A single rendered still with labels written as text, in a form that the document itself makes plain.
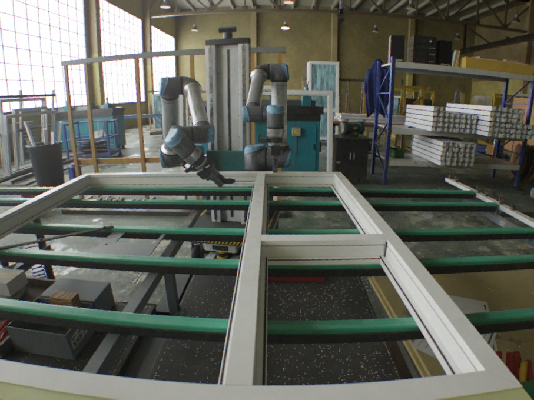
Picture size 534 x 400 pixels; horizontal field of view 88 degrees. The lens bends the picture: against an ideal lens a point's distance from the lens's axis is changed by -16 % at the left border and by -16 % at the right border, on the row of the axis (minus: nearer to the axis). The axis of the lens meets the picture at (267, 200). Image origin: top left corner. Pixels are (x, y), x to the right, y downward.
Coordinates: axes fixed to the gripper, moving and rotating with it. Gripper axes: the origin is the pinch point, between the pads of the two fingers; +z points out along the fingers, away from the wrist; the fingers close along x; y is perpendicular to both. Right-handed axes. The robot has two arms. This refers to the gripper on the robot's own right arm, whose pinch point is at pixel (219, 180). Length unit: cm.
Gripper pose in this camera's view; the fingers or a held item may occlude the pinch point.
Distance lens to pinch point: 164.9
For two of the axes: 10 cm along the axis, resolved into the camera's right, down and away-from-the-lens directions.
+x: 0.1, -6.8, 7.4
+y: 8.0, -4.4, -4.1
